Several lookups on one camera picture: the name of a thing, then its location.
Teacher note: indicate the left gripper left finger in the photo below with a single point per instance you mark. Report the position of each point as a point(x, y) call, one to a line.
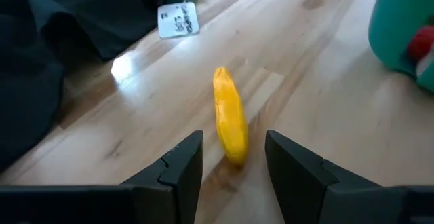
point(176, 190)

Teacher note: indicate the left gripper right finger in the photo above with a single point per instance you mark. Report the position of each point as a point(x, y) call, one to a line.
point(305, 190)

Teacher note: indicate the yellow toy banana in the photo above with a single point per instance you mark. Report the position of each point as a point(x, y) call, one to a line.
point(230, 115)

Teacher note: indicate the small red toy strawberry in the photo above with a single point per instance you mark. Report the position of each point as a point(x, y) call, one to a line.
point(422, 42)

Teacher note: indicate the white price tag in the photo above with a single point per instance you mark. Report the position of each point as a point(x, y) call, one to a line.
point(178, 20)

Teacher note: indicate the black cloth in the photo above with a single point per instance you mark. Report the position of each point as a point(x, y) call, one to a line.
point(51, 47)

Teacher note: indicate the teal basket with orange rim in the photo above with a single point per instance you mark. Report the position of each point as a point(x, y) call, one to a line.
point(393, 20)

